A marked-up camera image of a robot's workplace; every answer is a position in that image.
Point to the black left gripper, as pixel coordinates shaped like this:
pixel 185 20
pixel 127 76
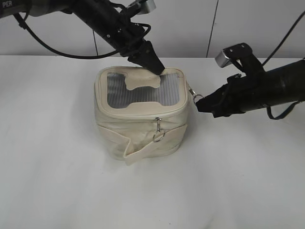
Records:
pixel 115 26

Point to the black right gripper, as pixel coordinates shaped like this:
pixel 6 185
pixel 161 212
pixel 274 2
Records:
pixel 239 95

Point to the cream fabric zipper bag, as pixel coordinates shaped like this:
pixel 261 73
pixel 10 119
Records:
pixel 139 114

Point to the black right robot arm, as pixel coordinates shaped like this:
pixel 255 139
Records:
pixel 278 90

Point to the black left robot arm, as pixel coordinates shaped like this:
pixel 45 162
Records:
pixel 83 9

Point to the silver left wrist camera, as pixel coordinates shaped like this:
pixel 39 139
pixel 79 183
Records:
pixel 140 7

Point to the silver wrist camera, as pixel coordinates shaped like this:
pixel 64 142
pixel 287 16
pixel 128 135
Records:
pixel 140 7
pixel 233 53

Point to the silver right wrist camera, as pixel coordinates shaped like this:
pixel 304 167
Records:
pixel 233 53

